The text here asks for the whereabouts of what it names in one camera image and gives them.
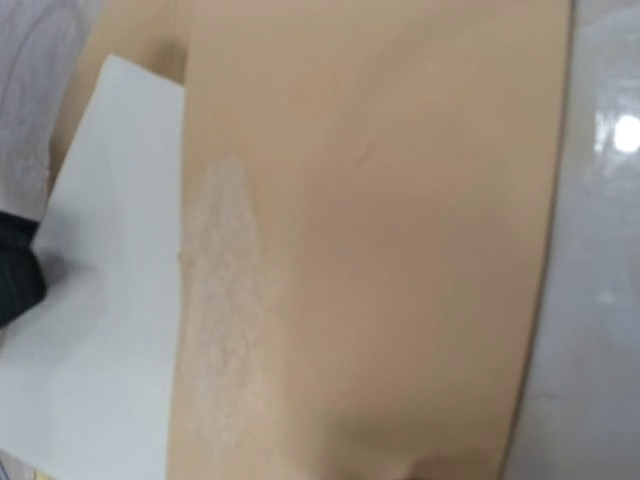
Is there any brown kraft envelope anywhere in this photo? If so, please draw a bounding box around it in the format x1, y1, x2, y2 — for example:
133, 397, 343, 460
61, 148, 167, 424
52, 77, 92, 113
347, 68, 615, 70
52, 1, 573, 479

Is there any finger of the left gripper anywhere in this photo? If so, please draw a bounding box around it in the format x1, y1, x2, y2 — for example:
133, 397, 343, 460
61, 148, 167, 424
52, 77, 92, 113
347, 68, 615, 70
0, 212, 48, 328

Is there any ornate bordered letter paper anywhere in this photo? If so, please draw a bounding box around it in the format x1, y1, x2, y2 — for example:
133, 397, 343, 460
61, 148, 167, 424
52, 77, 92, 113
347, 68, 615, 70
1, 56, 184, 479

